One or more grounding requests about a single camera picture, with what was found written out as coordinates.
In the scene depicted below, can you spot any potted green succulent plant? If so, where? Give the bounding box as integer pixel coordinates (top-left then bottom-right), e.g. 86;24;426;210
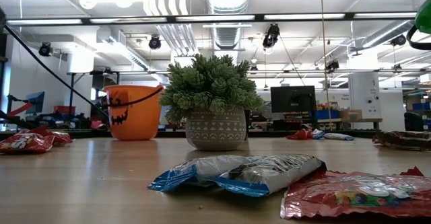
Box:
158;54;265;152

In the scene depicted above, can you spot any orange pumpkin face bucket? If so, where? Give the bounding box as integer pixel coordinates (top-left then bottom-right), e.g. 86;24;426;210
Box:
102;84;164;142

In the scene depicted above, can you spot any black computer monitor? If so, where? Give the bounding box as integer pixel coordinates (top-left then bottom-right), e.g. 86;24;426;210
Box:
270;85;317;114

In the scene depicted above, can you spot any black bar with light strips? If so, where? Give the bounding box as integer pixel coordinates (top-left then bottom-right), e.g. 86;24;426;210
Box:
5;12;418;26

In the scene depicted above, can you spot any blue storage box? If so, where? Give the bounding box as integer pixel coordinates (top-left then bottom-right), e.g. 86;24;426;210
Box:
315;109;340;120

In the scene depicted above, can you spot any cardboard box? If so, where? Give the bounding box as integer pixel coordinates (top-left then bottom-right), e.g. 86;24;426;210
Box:
339;109;363;120

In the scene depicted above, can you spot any black metal stand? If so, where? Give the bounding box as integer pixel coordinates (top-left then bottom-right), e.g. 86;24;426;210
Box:
69;69;121;117

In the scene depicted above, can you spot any white column with signs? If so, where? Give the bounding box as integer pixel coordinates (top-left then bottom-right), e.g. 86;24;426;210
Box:
347;71;384;120

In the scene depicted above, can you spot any red storage bin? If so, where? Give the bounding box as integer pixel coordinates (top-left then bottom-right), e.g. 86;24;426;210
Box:
53;105;77;115

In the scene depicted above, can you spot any wooden desk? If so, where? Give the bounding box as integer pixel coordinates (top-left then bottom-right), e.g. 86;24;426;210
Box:
318;117;384;131

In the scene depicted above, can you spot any small dark monitor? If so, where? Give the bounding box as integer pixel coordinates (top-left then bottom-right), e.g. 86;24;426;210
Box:
25;91;46;115

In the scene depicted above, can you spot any black office chair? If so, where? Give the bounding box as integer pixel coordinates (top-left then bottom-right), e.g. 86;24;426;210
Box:
403;112;425;133

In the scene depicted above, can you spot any green plastic bucket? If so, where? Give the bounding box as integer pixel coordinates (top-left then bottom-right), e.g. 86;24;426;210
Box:
406;0;431;51

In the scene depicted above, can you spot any silver ventilation duct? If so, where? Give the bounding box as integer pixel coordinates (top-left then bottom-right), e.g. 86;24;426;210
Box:
205;0;252;50

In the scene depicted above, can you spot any black ceiling camera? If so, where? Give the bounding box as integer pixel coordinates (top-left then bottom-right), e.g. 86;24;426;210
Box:
390;34;407;47
262;22;281;49
38;41;54;57
325;59;340;73
148;34;162;50

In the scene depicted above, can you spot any yellow hanging cord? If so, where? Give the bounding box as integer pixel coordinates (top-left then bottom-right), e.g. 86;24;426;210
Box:
319;0;333;130

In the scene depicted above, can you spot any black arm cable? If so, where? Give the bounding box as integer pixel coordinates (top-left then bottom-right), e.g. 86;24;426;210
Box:
3;24;110;120

